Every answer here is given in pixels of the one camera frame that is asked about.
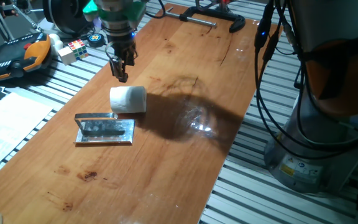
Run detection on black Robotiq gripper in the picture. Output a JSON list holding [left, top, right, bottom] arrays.
[[106, 30, 138, 83]]

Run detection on white toilet paper roll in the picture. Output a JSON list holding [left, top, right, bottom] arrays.
[[109, 85, 147, 114]]

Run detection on shiny metal toilet paper holder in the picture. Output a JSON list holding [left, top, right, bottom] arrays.
[[73, 112, 136, 146]]

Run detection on person's bare hand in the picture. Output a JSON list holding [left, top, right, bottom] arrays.
[[0, 0, 18, 17]]

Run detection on black round puck yellow centre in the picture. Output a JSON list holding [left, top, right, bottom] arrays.
[[87, 32, 106, 48]]

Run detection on colourful Rubik's cube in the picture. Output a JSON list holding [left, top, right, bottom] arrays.
[[67, 39, 90, 61]]

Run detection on plain white cube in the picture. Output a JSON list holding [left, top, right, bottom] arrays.
[[57, 46, 77, 66]]

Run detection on white rounded figure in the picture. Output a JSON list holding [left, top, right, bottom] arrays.
[[48, 33, 64, 57]]

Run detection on large black round spool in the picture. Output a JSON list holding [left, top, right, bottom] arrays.
[[42, 0, 94, 35]]

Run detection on black metal C-clamp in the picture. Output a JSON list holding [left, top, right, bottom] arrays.
[[162, 6, 247, 34]]

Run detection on black orange teach pendant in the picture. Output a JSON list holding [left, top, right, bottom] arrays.
[[0, 32, 53, 83]]

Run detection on white printed paper sheets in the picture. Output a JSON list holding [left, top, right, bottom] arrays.
[[0, 92, 54, 177]]

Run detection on brown wooden board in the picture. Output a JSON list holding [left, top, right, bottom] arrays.
[[0, 2, 284, 224]]

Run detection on black inline adapter blue light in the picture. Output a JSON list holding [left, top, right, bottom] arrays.
[[254, 12, 276, 50]]

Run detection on black plain inline adapter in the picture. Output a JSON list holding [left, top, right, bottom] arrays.
[[262, 30, 281, 63]]

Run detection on thin grey gripper cable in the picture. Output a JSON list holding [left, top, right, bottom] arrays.
[[104, 41, 118, 63]]

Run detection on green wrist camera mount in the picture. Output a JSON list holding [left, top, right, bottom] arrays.
[[82, 0, 149, 22]]

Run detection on black cable bundle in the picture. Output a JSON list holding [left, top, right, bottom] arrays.
[[144, 0, 358, 161]]

